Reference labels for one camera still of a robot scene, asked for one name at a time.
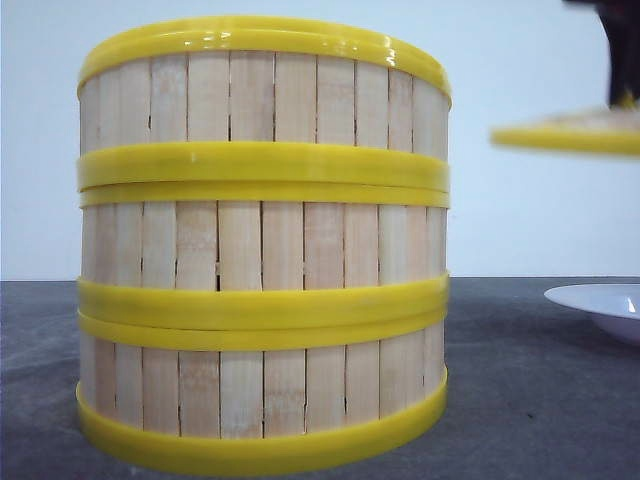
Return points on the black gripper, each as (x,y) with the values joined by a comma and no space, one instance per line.
(620,21)

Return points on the woven bamboo steamer lid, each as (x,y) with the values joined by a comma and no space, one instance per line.
(609,131)

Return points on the bamboo steamer basket yellow rims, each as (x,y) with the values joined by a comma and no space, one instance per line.
(262,109)

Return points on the white plate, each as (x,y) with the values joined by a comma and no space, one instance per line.
(614,308)

